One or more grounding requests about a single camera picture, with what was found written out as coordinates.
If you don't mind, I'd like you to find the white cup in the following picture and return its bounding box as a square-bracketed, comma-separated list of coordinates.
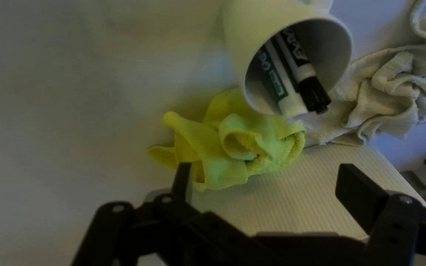
[219, 0, 355, 120]

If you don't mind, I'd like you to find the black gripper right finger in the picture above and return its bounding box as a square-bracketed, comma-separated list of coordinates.
[335, 161, 426, 266]

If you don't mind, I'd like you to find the bright yellow cloth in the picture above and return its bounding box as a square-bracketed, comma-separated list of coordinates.
[147, 87, 308, 192]

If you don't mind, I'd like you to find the green Expo marker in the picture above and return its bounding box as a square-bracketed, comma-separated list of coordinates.
[256, 41, 310, 121]

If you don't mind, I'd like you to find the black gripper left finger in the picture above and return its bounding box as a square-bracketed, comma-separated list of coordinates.
[71, 161, 255, 266]

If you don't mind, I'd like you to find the white waffle towel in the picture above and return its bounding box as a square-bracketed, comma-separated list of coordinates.
[301, 0, 426, 148]

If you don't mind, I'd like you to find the black Expo marker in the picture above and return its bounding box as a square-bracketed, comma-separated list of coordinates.
[273, 28, 333, 115]

